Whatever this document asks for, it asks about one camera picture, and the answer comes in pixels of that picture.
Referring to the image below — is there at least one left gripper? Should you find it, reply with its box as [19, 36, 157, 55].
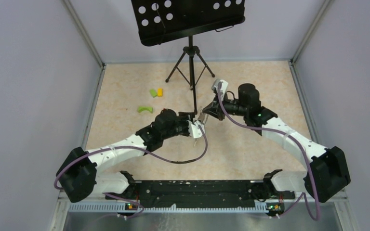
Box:
[162, 112, 195, 140]

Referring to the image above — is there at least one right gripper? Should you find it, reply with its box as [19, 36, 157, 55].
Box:
[203, 91, 248, 121]

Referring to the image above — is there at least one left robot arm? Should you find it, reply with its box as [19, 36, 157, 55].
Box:
[54, 109, 205, 203]

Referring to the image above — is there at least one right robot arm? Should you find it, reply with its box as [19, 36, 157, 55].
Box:
[202, 79, 351, 203]

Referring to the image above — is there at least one green curved block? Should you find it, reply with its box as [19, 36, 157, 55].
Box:
[137, 106, 154, 114]

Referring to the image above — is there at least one black music stand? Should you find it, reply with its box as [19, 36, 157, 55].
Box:
[131, 0, 245, 113]

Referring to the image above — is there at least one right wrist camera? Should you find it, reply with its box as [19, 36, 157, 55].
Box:
[211, 79, 228, 95]

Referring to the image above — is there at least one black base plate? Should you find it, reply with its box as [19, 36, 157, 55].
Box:
[117, 180, 295, 208]

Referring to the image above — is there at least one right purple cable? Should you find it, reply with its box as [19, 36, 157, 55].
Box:
[216, 81, 322, 222]

